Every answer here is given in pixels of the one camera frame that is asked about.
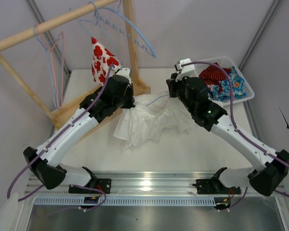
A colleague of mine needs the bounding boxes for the white cloth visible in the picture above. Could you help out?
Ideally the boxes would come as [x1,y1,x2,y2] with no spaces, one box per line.
[114,91,195,150]

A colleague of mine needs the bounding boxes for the red poppy print skirt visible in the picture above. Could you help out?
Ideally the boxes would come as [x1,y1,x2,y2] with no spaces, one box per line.
[91,37,121,86]

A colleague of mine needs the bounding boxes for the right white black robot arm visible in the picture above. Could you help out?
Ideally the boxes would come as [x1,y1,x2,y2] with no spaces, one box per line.
[166,73,289,196]

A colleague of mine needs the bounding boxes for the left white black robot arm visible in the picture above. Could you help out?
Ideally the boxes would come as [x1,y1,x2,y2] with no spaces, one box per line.
[23,68,134,190]

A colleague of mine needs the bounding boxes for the thick blue plastic hanger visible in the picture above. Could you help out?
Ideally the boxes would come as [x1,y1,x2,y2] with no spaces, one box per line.
[94,7,157,58]

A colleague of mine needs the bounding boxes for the white laundry basket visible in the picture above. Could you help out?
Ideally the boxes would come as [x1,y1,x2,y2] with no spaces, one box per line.
[195,56,255,105]

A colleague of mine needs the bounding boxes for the blue floral garment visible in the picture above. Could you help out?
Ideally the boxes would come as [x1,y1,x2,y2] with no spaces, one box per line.
[206,66,246,101]

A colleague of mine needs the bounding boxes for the wooden clothes rack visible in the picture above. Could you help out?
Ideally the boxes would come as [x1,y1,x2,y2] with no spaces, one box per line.
[0,0,151,130]

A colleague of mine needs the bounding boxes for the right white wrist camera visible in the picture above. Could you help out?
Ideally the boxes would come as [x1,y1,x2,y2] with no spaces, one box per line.
[174,58,196,81]

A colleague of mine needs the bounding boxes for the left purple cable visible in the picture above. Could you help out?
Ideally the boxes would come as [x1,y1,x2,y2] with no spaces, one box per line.
[6,64,115,214]

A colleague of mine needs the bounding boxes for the aluminium mounting rail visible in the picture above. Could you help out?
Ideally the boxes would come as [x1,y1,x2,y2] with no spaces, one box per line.
[24,170,287,197]

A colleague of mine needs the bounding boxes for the white slotted cable duct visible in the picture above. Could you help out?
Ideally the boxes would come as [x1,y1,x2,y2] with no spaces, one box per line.
[34,196,230,206]

